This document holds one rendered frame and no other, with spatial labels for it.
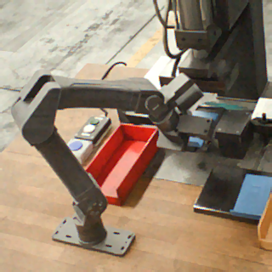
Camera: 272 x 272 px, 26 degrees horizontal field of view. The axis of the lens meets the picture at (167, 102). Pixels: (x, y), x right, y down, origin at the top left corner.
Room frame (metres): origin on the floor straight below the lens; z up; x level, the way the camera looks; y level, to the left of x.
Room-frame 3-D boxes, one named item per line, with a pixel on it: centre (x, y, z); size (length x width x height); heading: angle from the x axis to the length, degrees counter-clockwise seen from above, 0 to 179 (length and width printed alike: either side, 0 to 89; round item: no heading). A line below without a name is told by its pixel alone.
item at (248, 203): (1.03, -0.16, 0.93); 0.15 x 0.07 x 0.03; 154
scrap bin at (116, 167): (1.24, 0.15, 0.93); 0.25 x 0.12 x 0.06; 151
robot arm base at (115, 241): (1.02, 0.23, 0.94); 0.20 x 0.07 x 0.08; 61
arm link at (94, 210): (1.03, 0.22, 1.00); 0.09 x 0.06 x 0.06; 20
